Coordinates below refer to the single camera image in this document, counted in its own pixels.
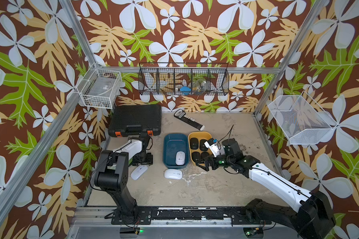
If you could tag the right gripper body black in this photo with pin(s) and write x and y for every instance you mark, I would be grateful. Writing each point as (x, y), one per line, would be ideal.
(221, 161)

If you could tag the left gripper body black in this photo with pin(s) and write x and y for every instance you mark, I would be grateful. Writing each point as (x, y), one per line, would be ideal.
(144, 159)

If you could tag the black mouse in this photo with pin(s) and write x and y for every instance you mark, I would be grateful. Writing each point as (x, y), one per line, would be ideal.
(204, 154)
(202, 145)
(193, 143)
(196, 157)

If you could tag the white mouse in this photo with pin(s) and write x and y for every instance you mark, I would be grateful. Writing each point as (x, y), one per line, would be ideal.
(139, 171)
(173, 174)
(180, 158)

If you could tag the yellow plastic storage box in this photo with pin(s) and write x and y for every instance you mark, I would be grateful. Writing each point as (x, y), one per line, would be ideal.
(199, 135)

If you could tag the teal plastic storage box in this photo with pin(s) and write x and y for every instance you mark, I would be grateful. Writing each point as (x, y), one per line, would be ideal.
(173, 143)

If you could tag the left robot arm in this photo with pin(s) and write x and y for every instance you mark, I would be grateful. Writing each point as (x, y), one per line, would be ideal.
(112, 173)

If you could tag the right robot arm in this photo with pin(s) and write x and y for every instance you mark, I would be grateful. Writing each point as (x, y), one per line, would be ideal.
(308, 213)

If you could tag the black tool case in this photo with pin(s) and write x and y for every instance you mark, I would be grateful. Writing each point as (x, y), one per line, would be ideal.
(136, 119)

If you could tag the black lint roller stick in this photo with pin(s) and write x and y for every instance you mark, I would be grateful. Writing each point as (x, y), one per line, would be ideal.
(181, 115)

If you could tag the white mesh basket right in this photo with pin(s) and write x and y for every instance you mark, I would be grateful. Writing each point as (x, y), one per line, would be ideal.
(301, 118)

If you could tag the blue lid in basket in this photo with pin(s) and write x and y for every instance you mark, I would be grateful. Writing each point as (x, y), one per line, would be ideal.
(185, 90)

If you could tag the clear glass jar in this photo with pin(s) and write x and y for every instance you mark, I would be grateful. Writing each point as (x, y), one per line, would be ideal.
(199, 86)

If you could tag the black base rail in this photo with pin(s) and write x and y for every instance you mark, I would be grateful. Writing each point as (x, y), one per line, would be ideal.
(146, 215)

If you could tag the black wire basket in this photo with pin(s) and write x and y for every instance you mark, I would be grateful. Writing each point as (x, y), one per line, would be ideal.
(167, 78)

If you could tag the white wire basket left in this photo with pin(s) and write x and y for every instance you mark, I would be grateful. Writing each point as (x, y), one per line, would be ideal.
(99, 87)

